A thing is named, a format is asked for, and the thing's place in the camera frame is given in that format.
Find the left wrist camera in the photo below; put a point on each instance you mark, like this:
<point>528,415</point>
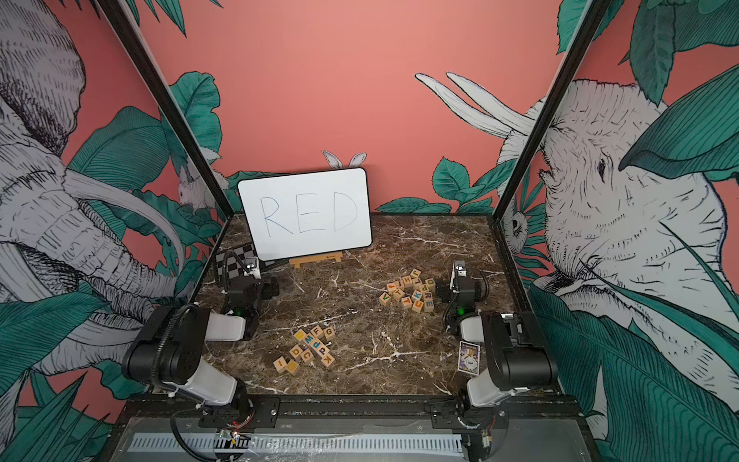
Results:
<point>251,267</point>

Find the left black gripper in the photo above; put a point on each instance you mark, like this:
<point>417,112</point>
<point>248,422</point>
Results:
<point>236,280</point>

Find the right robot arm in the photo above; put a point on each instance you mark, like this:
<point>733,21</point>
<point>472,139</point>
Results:
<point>505,354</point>

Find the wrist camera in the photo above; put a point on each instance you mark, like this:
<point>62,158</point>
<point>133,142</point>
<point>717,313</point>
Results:
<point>458,270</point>
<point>251,267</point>

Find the black white checkerboard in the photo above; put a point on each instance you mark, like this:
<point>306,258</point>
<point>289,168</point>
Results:
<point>230,263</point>

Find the white dry-erase board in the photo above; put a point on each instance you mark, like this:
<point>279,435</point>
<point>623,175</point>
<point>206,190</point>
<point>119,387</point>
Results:
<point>306,214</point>

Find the plain yellow wooden block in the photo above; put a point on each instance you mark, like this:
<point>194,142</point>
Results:
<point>293,367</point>

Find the black front rail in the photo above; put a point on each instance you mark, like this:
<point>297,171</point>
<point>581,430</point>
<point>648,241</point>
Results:
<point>444,412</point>

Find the wooden block letter G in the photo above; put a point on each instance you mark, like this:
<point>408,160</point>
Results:
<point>329,333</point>

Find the wooden board stand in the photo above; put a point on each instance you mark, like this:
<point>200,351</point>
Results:
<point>298,262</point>

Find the wooden block orange I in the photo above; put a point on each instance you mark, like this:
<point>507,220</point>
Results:
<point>280,364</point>

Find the playing card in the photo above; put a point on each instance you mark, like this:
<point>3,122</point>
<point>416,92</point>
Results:
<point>468,360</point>

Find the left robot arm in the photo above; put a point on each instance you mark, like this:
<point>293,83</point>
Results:
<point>168,351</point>

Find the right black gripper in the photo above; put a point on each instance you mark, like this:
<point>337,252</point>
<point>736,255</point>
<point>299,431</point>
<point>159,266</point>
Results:
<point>459,283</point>

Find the white slotted cable duct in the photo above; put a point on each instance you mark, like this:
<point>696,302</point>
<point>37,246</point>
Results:
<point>437,444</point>

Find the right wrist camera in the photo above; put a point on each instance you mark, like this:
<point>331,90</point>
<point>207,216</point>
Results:
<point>458,270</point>

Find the wooden block letter K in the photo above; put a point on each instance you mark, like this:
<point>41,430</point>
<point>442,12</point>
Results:
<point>328,360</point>

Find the wooden block letter V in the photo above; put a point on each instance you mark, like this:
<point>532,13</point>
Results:
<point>384,299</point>

